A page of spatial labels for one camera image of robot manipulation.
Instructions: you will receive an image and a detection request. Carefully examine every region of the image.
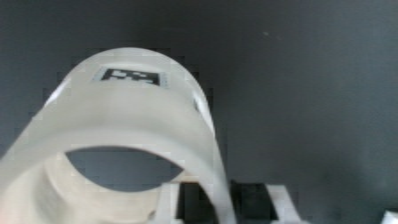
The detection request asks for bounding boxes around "white lamp shade cone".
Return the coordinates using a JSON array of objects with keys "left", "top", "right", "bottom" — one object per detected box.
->
[{"left": 0, "top": 48, "right": 237, "bottom": 224}]

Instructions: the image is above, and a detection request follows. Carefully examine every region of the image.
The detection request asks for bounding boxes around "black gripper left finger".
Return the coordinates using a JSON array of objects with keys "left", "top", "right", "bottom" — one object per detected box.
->
[{"left": 148, "top": 181, "right": 230, "bottom": 224}]

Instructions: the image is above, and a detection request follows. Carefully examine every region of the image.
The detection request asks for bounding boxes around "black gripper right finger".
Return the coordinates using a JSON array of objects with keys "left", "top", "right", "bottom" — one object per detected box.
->
[{"left": 233, "top": 182, "right": 310, "bottom": 224}]

